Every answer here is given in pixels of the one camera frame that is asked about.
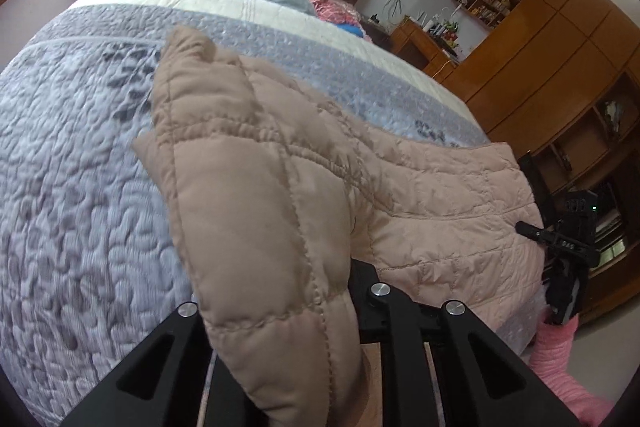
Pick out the grey quilted bedspread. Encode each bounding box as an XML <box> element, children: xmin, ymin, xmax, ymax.
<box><xmin>0</xmin><ymin>0</ymin><xmax>548</xmax><ymax>423</ymax></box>

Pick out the dark nightstand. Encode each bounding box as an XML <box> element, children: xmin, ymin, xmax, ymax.
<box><xmin>362</xmin><ymin>19</ymin><xmax>394</xmax><ymax>51</ymax></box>

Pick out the person's right forearm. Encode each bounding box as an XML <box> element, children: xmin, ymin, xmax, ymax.
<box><xmin>529</xmin><ymin>314</ymin><xmax>618</xmax><ymax>427</ymax></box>

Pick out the wooden desk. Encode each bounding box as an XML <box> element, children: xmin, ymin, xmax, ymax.
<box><xmin>390</xmin><ymin>18</ymin><xmax>462</xmax><ymax>82</ymax></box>

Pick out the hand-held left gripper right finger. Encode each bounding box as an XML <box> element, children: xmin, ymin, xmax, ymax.
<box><xmin>350</xmin><ymin>259</ymin><xmax>581</xmax><ymax>427</ymax></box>

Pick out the red patterned cloth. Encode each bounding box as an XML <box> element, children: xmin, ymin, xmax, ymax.
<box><xmin>307</xmin><ymin>0</ymin><xmax>357</xmax><ymax>26</ymax></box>

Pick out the wooden wardrobe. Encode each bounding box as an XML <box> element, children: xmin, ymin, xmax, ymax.
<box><xmin>440</xmin><ymin>0</ymin><xmax>640</xmax><ymax>323</ymax></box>

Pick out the beige quilted coat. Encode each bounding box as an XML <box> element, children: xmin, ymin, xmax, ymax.
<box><xmin>132</xmin><ymin>26</ymin><xmax>548</xmax><ymax>427</ymax></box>

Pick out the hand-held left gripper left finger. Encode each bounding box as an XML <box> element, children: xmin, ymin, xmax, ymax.
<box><xmin>62</xmin><ymin>302</ymin><xmax>273</xmax><ymax>427</ymax></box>

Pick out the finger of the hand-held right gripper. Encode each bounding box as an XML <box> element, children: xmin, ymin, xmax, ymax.
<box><xmin>517</xmin><ymin>152</ymin><xmax>556</xmax><ymax>229</ymax></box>
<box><xmin>517</xmin><ymin>221</ymin><xmax>561</xmax><ymax>244</ymax></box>

